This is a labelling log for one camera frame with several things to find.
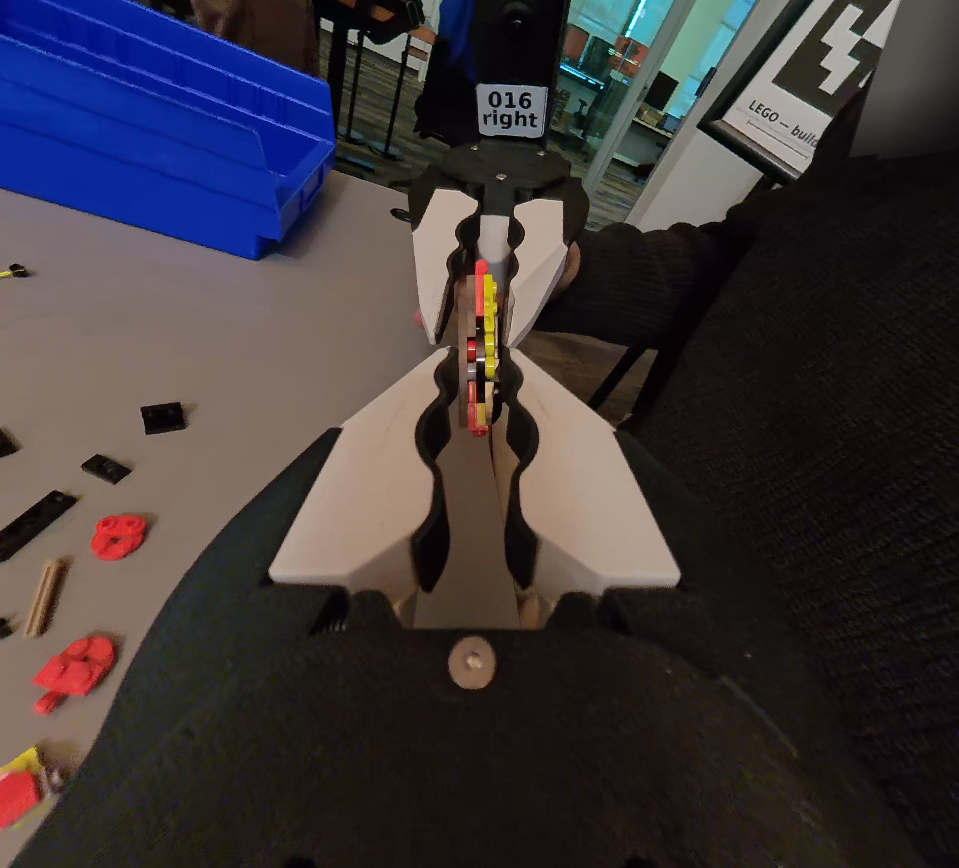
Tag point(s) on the black square lego plate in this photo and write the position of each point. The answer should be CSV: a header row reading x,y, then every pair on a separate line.
x,y
162,418

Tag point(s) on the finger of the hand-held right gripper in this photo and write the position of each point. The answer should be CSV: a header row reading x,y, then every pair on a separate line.
x,y
543,261
434,254

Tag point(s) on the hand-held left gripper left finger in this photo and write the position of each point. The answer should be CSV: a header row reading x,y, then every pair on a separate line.
x,y
359,501

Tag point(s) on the red round lego part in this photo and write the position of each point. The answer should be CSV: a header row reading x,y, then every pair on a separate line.
x,y
118,537

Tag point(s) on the long black lego plate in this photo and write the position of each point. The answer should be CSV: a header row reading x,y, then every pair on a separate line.
x,y
34,523

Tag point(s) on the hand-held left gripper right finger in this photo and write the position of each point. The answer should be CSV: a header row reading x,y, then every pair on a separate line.
x,y
599,508

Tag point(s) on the yellow black red lego model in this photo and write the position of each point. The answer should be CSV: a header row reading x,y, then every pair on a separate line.
x,y
487,351

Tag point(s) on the small black lego plate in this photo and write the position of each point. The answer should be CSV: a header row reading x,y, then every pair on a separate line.
x,y
106,469

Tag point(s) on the tan lego axle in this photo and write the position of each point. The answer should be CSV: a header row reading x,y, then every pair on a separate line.
x,y
45,597

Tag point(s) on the blue plastic bin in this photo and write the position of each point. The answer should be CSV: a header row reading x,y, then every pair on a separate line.
x,y
150,96

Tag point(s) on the person's right hand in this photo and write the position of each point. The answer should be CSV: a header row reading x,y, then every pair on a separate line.
x,y
571,269

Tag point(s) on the blue jacket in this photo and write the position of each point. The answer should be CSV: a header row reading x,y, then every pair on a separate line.
x,y
449,44

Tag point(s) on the red yellow lego wedge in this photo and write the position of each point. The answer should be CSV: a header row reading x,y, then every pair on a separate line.
x,y
19,789

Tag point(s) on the red lego hinge plate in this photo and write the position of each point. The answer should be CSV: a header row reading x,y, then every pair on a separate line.
x,y
75,672

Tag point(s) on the person's right forearm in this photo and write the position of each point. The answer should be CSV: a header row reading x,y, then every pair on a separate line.
x,y
652,276

